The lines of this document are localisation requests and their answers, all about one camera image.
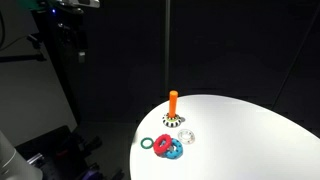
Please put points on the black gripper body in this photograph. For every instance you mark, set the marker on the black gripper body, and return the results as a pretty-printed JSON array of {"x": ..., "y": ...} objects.
[{"x": 70, "y": 26}]

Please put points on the orange post with checkered base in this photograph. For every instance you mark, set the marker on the orange post with checkered base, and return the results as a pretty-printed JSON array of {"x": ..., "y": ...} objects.
[{"x": 173, "y": 104}]

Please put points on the grey rounded robot base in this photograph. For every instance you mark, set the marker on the grey rounded robot base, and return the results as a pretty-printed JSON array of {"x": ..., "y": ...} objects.
[{"x": 13, "y": 160}]

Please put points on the black spring clamp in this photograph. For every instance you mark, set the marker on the black spring clamp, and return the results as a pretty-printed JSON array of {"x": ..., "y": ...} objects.
[{"x": 90, "y": 143}]

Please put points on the purple clamp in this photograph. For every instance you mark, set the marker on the purple clamp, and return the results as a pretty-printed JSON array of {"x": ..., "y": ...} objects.
[{"x": 90, "y": 174}]

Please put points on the aluminium rail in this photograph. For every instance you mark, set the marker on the aluminium rail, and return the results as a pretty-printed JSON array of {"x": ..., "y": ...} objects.
[{"x": 35, "y": 158}]

